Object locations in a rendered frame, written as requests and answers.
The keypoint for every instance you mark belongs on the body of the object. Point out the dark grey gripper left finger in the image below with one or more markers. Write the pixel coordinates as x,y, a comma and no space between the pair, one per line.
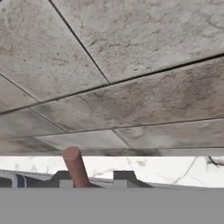
58,176

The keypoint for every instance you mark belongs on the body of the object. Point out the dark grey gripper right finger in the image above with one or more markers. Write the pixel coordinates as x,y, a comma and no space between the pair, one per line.
124,176

